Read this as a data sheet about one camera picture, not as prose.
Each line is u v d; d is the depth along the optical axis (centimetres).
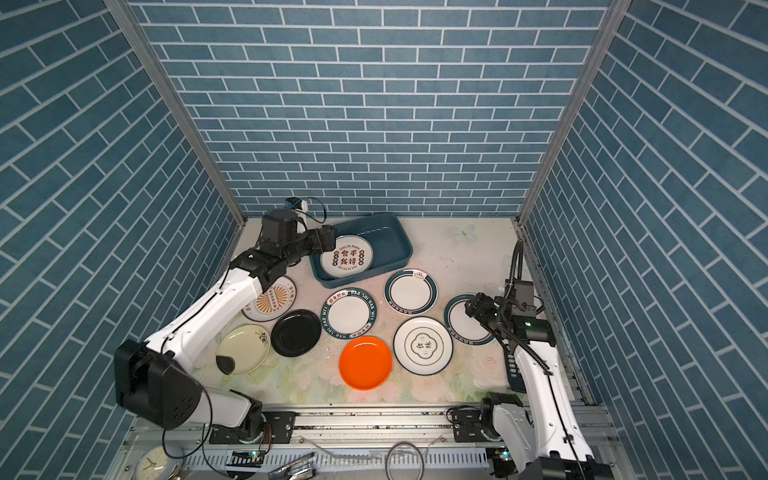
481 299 72
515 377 81
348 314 94
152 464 66
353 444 72
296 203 69
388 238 115
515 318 58
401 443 73
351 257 108
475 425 74
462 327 93
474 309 72
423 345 87
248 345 86
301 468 67
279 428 74
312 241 72
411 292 100
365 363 85
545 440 41
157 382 40
